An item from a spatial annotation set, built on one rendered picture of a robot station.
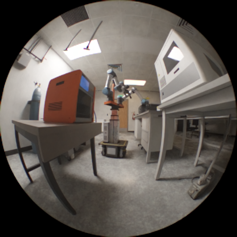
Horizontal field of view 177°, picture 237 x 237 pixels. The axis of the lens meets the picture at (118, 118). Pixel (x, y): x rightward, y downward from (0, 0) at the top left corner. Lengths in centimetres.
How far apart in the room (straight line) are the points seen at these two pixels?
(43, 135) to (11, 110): 183
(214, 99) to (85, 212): 108
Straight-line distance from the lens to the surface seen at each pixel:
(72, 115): 55
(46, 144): 30
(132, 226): 76
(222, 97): 45
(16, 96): 213
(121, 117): 495
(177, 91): 61
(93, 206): 83
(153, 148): 144
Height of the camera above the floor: 74
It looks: 2 degrees up
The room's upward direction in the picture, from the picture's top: 1 degrees clockwise
